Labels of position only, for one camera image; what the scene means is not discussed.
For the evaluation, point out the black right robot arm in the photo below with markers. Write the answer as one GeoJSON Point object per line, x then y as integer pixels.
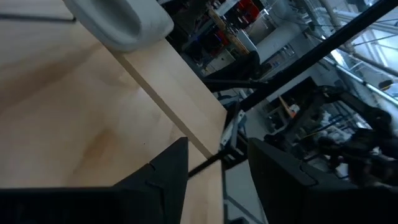
{"type": "Point", "coordinates": [373, 116]}

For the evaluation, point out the black aluminium table frame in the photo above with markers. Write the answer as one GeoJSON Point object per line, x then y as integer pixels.
{"type": "Point", "coordinates": [311, 57]}

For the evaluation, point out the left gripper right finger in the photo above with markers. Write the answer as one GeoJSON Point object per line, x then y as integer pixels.
{"type": "Point", "coordinates": [295, 193]}

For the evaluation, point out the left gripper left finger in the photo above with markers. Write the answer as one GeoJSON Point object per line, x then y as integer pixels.
{"type": "Point", "coordinates": [168, 174]}

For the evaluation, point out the grey rubber slide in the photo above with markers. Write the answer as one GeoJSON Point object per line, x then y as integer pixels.
{"type": "Point", "coordinates": [124, 31]}

